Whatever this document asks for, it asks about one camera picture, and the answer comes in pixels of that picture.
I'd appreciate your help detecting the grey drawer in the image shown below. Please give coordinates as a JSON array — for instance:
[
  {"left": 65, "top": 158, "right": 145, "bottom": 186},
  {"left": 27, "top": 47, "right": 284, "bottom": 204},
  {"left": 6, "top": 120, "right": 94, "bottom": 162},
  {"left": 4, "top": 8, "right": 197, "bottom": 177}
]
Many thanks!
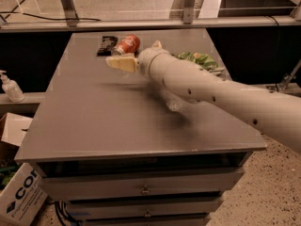
[
  {"left": 40, "top": 168, "right": 245, "bottom": 202},
  {"left": 67, "top": 197, "right": 223, "bottom": 220},
  {"left": 83, "top": 214, "right": 211, "bottom": 226}
]

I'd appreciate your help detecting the top grey drawer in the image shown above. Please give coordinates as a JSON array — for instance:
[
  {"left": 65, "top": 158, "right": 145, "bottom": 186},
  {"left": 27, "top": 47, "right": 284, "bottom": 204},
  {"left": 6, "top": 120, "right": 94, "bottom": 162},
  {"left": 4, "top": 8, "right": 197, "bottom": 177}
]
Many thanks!
[{"left": 40, "top": 168, "right": 245, "bottom": 202}]

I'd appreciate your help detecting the right metal bracket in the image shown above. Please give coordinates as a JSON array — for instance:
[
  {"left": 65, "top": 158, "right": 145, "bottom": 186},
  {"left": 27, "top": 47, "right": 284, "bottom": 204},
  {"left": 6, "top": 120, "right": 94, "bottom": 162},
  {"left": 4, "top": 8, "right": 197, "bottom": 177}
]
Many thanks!
[{"left": 182, "top": 0, "right": 196, "bottom": 24}]

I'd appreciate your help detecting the left metal bracket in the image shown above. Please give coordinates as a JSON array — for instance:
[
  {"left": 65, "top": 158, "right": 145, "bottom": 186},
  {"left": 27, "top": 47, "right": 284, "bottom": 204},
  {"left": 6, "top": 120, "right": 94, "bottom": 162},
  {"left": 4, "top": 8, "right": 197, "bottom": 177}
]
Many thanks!
[{"left": 60, "top": 0, "right": 79, "bottom": 27}]

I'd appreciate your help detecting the white pump bottle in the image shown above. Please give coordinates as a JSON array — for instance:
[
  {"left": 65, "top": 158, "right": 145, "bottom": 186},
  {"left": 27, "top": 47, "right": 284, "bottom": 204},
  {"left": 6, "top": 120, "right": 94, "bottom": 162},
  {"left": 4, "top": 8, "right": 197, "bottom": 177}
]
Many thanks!
[{"left": 0, "top": 71, "right": 25, "bottom": 103}]

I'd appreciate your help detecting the metal bracket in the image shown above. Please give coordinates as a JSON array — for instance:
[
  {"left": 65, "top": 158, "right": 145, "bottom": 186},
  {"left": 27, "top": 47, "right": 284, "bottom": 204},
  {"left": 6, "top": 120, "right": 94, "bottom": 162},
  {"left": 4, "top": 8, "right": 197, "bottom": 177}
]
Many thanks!
[
  {"left": 60, "top": 0, "right": 79, "bottom": 27},
  {"left": 182, "top": 0, "right": 196, "bottom": 24}
]

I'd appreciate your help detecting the green chip bag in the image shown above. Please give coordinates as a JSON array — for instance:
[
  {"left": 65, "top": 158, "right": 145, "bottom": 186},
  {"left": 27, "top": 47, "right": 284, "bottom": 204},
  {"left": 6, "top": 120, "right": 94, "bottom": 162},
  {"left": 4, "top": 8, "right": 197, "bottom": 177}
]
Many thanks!
[{"left": 176, "top": 52, "right": 225, "bottom": 75}]

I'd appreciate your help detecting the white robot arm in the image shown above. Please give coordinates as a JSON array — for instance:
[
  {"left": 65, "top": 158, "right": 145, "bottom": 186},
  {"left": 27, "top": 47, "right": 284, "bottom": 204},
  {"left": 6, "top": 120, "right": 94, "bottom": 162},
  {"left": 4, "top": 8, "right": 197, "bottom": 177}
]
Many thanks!
[{"left": 106, "top": 41, "right": 301, "bottom": 153}]

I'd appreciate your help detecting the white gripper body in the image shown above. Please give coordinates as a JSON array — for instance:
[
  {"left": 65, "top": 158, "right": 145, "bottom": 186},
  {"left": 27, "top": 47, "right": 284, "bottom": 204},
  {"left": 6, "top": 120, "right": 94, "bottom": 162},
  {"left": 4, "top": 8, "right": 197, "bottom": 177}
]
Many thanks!
[{"left": 136, "top": 47, "right": 171, "bottom": 81}]

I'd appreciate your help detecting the red coke can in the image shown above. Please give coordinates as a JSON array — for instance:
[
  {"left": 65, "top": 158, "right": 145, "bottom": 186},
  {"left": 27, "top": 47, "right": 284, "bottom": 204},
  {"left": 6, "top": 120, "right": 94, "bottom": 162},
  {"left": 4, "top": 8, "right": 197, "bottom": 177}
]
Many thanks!
[{"left": 111, "top": 34, "right": 140, "bottom": 56}]

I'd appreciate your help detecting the black cable on floor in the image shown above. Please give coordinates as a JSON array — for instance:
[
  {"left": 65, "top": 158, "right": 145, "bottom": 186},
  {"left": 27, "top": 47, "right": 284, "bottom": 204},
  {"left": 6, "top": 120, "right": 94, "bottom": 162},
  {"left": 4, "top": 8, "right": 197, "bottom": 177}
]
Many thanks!
[{"left": 0, "top": 0, "right": 103, "bottom": 23}]

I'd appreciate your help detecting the grey metal rail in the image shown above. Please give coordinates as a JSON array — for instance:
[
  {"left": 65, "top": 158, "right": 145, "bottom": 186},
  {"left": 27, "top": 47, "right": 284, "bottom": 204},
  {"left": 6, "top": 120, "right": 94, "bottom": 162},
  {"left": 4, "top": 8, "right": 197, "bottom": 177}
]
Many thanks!
[{"left": 0, "top": 16, "right": 301, "bottom": 33}]

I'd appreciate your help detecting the white cardboard box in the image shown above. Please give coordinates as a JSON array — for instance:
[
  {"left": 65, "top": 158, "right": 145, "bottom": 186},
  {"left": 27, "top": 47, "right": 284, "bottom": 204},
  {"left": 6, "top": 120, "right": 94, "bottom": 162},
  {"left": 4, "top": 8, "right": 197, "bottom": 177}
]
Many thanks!
[{"left": 0, "top": 113, "right": 47, "bottom": 226}]

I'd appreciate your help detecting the middle grey drawer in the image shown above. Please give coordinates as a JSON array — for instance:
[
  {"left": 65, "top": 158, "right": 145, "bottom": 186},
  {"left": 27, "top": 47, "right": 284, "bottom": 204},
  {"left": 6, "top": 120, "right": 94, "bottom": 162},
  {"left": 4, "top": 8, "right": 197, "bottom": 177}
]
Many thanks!
[{"left": 67, "top": 197, "right": 223, "bottom": 220}]

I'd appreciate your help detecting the black rxbar chocolate bar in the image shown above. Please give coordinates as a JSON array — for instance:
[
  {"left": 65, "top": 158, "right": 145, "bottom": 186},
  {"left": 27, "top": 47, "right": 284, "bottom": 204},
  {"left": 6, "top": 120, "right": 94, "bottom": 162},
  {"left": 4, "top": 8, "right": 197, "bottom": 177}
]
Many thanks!
[{"left": 97, "top": 36, "right": 118, "bottom": 56}]

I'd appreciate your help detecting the bottom grey drawer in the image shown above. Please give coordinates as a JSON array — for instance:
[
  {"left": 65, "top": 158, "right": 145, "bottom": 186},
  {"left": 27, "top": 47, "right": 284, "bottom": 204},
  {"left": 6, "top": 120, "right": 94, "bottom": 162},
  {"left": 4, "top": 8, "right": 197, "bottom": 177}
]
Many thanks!
[{"left": 83, "top": 214, "right": 211, "bottom": 226}]

